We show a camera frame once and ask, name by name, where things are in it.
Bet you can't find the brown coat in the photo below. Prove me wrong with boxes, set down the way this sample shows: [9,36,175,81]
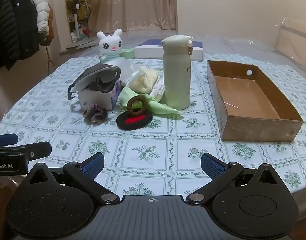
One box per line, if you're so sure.
[40,7,54,47]

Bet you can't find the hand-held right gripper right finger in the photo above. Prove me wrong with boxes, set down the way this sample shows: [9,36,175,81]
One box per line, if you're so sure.
[185,153,283,205]

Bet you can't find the beige patterned curtain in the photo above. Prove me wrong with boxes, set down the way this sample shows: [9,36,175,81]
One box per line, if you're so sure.
[88,0,178,32]

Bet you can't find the cream thermos bottle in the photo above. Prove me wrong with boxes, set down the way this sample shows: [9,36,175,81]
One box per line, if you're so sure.
[161,35,193,110]

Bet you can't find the black red round pad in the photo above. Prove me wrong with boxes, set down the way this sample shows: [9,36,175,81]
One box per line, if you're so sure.
[116,111,153,131]

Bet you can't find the cream fluffy towel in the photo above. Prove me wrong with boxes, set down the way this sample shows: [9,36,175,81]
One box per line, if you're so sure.
[128,66,160,93]

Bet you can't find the black quilted puffer jacket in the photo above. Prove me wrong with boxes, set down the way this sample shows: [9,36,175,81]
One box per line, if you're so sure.
[0,0,19,70]

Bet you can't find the purple velvet scrunchie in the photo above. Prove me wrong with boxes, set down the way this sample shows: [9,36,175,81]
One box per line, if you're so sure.
[82,104,108,123]

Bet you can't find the white plush bunny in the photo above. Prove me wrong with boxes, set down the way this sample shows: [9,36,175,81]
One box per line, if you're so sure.
[96,29,123,60]

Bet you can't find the brown hair tie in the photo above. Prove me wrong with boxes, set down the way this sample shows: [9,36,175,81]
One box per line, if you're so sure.
[126,94,149,117]

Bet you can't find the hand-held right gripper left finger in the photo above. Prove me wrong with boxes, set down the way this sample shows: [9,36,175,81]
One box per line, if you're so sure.
[24,152,119,205]

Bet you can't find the light green cloth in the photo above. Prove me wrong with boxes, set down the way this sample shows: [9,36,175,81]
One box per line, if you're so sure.
[118,86,185,115]

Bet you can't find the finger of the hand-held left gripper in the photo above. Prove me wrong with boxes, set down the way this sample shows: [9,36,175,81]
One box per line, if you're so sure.
[0,134,19,147]
[0,141,52,160]

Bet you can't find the grey eye mask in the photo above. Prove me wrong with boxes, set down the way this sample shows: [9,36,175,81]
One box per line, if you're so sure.
[67,64,122,100]

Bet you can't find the plastic wrapped headboard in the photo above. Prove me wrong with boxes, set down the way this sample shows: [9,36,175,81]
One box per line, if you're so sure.
[275,17,306,65]

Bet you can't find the black jacket white label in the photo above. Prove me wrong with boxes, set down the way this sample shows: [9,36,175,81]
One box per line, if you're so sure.
[11,0,41,60]

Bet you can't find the white puffer jacket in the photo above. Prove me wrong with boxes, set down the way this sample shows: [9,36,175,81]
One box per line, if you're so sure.
[26,0,50,34]

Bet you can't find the blue white flat box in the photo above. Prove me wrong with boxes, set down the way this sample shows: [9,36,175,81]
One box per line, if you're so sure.
[133,39,204,62]

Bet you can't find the brown cardboard box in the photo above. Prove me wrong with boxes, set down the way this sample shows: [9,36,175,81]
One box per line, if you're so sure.
[207,60,304,142]

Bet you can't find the purple white tissue pack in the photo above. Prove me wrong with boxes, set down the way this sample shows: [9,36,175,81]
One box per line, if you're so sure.
[78,79,123,110]

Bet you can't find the cluttered wooden shelf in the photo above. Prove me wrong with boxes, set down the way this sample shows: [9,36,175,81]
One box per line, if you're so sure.
[63,0,93,43]

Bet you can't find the gold clothes rack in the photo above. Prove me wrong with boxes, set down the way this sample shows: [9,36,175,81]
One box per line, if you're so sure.
[0,0,57,74]

